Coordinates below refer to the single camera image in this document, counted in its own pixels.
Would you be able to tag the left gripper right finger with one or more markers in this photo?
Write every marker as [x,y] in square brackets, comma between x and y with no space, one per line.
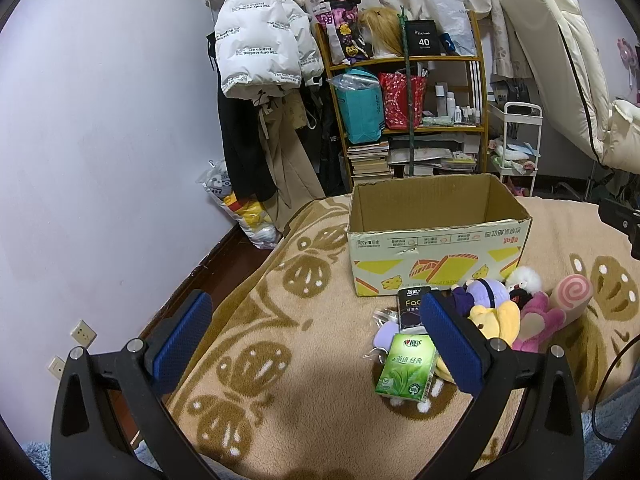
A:
[545,438]

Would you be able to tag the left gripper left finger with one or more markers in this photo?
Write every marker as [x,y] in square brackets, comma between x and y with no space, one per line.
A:
[86,439]

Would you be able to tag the pink swirl roll plush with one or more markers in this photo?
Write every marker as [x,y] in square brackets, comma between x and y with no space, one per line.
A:
[571,296]

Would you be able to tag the pink plush toy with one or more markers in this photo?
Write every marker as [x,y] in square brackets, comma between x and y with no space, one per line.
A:
[539,321]

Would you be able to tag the yellow plush toy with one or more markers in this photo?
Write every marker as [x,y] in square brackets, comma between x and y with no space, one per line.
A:
[502,322]

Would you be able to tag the green tissue pack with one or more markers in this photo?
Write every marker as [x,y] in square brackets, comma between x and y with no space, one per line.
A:
[409,368]

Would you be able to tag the purple haired plush doll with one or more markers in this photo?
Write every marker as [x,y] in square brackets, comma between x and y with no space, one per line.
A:
[483,292]

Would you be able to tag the black Face tissue pack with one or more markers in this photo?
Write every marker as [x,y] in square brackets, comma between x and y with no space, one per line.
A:
[408,309]

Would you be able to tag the white fluffy plush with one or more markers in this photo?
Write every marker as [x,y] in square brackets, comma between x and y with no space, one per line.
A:
[522,284]

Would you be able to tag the white utility cart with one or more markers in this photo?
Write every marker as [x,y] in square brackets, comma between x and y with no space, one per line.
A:
[508,157]

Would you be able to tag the beige patterned fleece blanket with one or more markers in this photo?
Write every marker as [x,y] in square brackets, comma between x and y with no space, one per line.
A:
[283,384]

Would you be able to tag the open cardboard box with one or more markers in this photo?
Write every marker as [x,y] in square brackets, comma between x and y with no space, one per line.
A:
[433,231]

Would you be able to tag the wooden shelf unit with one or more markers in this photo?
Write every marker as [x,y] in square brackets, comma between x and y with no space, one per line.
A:
[476,89]

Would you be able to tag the plastic bag of toys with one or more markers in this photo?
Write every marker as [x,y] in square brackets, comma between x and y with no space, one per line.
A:
[247,213]

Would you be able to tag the stack of books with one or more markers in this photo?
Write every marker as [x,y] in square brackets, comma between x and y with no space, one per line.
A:
[369,162]

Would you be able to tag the red patterned bag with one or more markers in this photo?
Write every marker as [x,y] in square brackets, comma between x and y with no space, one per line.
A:
[394,95]

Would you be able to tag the black box marked 40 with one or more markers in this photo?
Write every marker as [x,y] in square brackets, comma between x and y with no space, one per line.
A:
[422,38]

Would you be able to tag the teal bag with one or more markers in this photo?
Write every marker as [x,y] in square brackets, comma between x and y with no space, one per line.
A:
[360,100]

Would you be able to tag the green metal pole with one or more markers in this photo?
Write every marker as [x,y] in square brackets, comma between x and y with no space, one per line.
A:
[402,18]

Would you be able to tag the beige hanging coat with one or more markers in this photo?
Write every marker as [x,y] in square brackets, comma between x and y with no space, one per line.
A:
[290,168]

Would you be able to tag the blonde wig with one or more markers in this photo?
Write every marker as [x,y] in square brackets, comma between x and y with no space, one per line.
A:
[382,29]

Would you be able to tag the white puffer jacket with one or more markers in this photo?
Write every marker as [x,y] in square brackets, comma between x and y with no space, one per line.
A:
[265,49]

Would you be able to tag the wall socket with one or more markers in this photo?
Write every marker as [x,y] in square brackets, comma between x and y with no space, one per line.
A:
[83,334]

